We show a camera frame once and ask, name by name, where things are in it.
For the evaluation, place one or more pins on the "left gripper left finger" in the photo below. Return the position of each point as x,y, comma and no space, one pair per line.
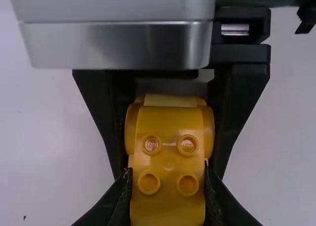
111,206

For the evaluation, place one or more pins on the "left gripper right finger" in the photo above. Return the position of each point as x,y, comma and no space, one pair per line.
217,206

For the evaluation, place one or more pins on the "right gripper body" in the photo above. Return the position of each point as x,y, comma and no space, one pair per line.
244,53

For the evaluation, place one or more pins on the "yellow toy car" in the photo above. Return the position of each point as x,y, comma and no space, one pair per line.
170,161

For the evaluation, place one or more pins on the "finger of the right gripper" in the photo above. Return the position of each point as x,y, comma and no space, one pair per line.
237,100
108,100

